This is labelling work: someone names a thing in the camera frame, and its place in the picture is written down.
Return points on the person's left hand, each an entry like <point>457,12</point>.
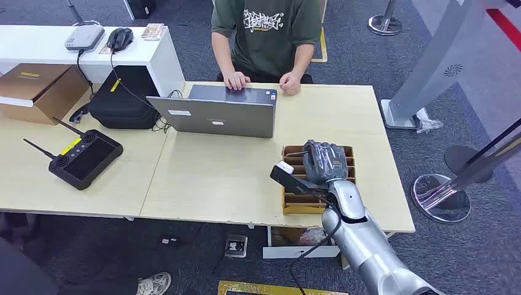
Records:
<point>290,83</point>

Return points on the person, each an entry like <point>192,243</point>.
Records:
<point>266,36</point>

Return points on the white sneaker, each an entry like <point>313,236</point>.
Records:
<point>154,283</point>

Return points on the white shelf under table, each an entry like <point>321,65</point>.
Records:
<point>301,247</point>

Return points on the small floor socket box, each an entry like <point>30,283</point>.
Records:
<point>236,246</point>

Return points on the wooden slotted card holder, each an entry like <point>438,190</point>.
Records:
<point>297,201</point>

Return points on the grey laptop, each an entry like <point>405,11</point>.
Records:
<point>222,114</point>

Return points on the grey kiosk stand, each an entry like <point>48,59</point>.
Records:
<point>437,61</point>

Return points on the black remote controller with antennas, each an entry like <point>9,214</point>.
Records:
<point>83,156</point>

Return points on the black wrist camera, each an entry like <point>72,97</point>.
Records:
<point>289,176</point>

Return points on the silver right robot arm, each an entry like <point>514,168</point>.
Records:
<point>366,240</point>

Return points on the person's hand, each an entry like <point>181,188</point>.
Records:
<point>290,83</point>
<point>236,80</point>

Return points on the black computer mouse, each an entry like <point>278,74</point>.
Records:
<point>120,38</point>

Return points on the white cabinet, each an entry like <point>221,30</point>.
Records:
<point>158,61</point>

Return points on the chrome stanchion base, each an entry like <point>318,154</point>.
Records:
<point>384,23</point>
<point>441,197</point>

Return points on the black stanchion base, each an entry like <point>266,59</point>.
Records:
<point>468,161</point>

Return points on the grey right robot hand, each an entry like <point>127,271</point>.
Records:
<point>325,163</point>

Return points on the person's right hand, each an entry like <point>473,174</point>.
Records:
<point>236,80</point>

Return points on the black carrying case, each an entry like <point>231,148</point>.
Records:
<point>122,99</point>

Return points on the brown cardboard box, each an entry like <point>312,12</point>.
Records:
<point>38,91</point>

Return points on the grey router box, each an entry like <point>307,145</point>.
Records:
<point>84,37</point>

